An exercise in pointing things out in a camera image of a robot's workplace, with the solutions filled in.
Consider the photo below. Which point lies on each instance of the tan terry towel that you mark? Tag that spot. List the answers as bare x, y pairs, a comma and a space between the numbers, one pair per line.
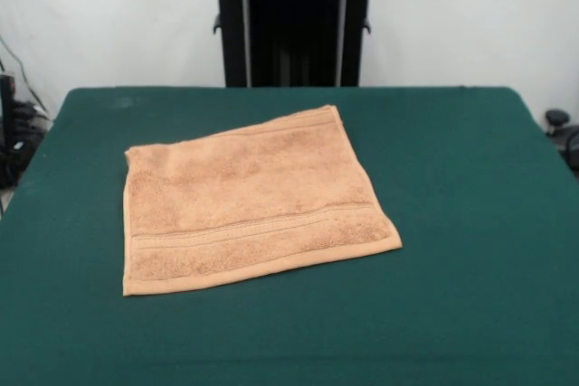
253, 205

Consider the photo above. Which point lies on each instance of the dark green table cloth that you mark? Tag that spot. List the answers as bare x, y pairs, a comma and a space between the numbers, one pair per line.
452, 291

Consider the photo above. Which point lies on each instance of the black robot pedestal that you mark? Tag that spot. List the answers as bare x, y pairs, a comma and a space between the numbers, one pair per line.
294, 20

